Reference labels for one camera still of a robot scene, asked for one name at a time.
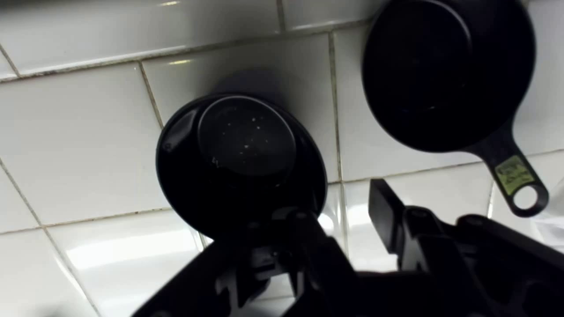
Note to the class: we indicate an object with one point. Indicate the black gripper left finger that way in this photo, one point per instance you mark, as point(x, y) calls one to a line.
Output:
point(314, 251)

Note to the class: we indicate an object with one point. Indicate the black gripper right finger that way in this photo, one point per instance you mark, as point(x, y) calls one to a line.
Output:
point(399, 221)

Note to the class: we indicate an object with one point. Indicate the small black pot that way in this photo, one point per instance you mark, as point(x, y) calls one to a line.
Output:
point(235, 158)

